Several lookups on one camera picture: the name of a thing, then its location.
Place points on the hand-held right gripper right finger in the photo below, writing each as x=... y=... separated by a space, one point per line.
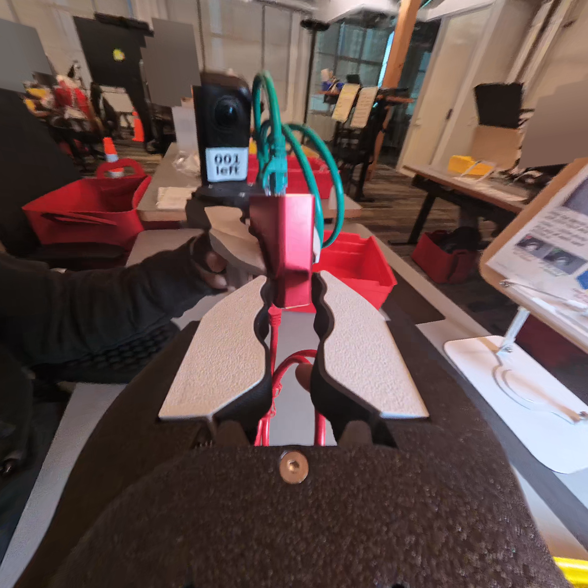
x=367 y=363

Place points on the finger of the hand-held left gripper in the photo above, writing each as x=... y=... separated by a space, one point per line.
x=317 y=243
x=239 y=248

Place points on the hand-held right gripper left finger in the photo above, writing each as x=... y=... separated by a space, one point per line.
x=216 y=363

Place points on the red metal ethernet switch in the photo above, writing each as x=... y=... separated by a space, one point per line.
x=294 y=239

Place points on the red plastic bin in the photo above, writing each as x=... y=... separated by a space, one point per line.
x=358 y=266
x=82 y=206
x=321 y=183

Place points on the yellow plastic bin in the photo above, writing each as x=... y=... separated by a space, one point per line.
x=464 y=165
x=574 y=574

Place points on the person's left forearm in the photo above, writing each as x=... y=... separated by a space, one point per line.
x=92 y=298

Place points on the person's left hand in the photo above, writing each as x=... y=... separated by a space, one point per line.
x=216 y=273

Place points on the person's right hand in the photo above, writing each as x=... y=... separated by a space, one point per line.
x=305 y=379

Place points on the orange traffic cone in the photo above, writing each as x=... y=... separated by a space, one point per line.
x=138 y=126
x=112 y=156

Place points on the instruction sheet stand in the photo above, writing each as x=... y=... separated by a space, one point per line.
x=344 y=101
x=551 y=239
x=365 y=108

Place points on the red fabric bag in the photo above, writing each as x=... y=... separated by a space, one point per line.
x=441 y=262

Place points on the person's upper body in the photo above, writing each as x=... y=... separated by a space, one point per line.
x=32 y=183

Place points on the cardboard box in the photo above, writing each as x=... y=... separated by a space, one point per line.
x=496 y=147

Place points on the wooden post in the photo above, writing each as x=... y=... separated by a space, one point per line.
x=402 y=41

